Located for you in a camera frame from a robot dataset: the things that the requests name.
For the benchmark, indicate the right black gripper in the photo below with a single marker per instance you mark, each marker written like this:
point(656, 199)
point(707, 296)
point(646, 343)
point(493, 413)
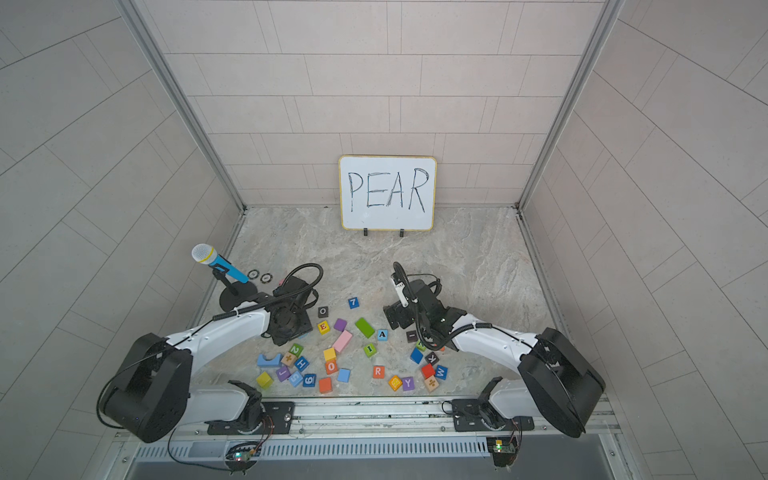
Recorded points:
point(411, 311)

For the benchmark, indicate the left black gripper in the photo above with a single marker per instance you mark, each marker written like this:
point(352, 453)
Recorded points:
point(300, 294)

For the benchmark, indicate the yellow E block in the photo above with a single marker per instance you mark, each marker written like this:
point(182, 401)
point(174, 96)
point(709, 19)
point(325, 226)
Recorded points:
point(323, 327)

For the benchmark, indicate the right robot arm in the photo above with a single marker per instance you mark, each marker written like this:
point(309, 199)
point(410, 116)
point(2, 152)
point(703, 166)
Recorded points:
point(555, 380)

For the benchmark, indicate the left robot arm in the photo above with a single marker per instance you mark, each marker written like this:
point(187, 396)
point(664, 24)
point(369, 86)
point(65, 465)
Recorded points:
point(151, 393)

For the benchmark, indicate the white board reading PEAR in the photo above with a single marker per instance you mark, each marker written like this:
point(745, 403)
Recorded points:
point(387, 193)

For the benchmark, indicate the green 2 block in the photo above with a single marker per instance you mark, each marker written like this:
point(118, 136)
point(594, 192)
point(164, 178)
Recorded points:
point(296, 350)

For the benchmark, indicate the blue arch block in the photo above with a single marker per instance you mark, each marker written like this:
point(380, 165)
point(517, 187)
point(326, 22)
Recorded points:
point(273, 362)

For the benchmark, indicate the long green block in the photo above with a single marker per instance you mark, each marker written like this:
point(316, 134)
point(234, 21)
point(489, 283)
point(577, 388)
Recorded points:
point(365, 327)

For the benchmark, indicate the blue H block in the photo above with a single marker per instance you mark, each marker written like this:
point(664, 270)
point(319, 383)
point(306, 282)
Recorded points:
point(301, 363)

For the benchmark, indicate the green I block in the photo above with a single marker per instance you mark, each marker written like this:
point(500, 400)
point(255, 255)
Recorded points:
point(370, 350)

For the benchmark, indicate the pink long block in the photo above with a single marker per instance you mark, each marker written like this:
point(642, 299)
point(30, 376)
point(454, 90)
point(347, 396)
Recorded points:
point(342, 341)

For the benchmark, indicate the blue W block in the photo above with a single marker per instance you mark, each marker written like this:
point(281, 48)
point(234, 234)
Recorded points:
point(441, 372)

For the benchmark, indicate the orange 0 block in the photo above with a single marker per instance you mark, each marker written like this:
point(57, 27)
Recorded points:
point(331, 367)

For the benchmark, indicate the blue 9 block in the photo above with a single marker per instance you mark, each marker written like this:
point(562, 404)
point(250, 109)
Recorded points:
point(309, 380)

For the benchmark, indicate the blue toy microphone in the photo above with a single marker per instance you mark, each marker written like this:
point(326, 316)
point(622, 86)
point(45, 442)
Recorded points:
point(206, 254)

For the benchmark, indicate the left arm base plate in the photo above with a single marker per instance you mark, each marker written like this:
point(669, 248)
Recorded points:
point(267, 418)

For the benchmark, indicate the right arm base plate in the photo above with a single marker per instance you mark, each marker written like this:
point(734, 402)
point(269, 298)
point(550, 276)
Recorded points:
point(472, 415)

